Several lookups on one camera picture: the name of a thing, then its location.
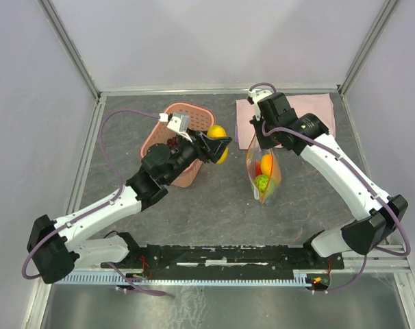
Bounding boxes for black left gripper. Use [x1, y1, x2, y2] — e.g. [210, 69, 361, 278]
[164, 127, 232, 184]

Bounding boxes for yellow toy mango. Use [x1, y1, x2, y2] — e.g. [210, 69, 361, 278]
[207, 125, 229, 165]

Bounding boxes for orange toy fruit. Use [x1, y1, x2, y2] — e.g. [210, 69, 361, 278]
[260, 154, 273, 176]

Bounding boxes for clear zip top bag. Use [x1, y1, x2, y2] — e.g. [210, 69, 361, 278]
[246, 134, 282, 204]

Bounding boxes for pink plastic perforated basket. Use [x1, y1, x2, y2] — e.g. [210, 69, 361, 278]
[140, 102, 216, 188]

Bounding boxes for green custard apple toy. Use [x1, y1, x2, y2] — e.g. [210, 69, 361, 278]
[255, 174, 270, 193]

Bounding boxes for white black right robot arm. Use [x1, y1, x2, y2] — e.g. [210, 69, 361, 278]
[247, 89, 408, 268]

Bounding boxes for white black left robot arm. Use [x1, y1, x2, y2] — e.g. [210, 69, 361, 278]
[22, 130, 232, 284]

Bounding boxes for dark red grape bunch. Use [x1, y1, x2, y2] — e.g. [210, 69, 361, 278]
[166, 135, 181, 149]

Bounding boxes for pink embroidered cloth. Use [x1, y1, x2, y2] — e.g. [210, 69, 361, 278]
[234, 93, 336, 150]

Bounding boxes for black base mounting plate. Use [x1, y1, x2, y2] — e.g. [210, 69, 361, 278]
[116, 245, 344, 281]

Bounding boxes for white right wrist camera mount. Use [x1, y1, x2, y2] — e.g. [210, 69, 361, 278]
[247, 88, 273, 121]

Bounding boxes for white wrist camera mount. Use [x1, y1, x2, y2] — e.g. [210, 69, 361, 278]
[247, 88, 273, 121]
[159, 112, 192, 142]

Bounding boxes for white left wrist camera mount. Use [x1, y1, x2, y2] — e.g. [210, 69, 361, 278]
[159, 112, 192, 142]

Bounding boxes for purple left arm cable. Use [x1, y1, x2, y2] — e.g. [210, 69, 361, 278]
[21, 108, 167, 296]

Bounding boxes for light blue cable duct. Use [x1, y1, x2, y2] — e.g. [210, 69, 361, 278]
[62, 270, 313, 285]

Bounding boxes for aluminium frame rail front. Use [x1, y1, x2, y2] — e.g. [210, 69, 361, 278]
[39, 243, 414, 273]

